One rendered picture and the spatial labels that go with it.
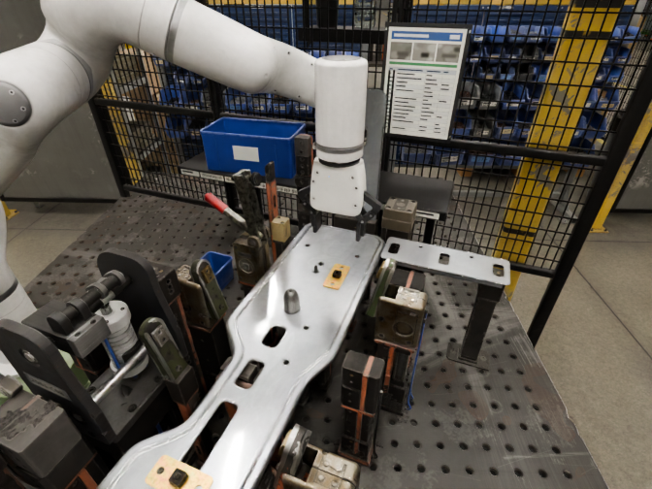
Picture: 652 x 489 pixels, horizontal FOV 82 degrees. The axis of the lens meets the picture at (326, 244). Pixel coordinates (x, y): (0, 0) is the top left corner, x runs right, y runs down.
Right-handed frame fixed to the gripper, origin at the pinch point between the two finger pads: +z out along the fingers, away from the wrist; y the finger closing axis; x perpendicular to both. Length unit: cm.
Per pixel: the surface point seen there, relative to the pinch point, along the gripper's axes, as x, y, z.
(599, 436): 57, 96, 113
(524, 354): 21, 47, 42
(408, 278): 7.5, 14.8, 14.3
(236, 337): -23.3, -11.3, 12.0
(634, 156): 240, 129, 53
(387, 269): -7.2, 12.1, 1.5
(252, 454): -40.3, 2.0, 12.3
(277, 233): 6.3, -17.6, 8.6
